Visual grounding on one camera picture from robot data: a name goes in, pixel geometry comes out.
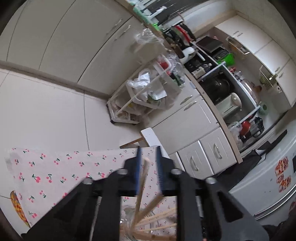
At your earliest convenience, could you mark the chopstick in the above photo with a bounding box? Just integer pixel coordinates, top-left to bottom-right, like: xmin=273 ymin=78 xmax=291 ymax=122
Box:
xmin=130 ymin=157 xmax=150 ymax=230

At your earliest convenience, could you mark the white stool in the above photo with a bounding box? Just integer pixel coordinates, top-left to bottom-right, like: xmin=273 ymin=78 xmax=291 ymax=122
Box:
xmin=120 ymin=128 xmax=161 ymax=149

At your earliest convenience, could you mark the clear glass jar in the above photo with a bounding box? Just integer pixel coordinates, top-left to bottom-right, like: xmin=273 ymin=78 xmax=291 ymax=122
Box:
xmin=119 ymin=205 xmax=177 ymax=240

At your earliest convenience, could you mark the cherry pattern tablecloth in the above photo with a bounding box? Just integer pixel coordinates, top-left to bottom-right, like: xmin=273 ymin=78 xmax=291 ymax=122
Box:
xmin=5 ymin=147 xmax=176 ymax=228

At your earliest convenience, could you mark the white rolling storage cart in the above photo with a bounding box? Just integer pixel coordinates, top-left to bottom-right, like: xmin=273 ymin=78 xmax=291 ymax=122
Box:
xmin=107 ymin=54 xmax=185 ymax=125

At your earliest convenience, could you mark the white refrigerator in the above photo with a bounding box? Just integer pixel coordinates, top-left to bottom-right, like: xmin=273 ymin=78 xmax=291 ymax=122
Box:
xmin=230 ymin=117 xmax=295 ymax=225

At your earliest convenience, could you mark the white kettle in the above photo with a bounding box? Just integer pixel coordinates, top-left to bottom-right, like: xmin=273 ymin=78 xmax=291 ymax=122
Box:
xmin=180 ymin=47 xmax=196 ymax=64

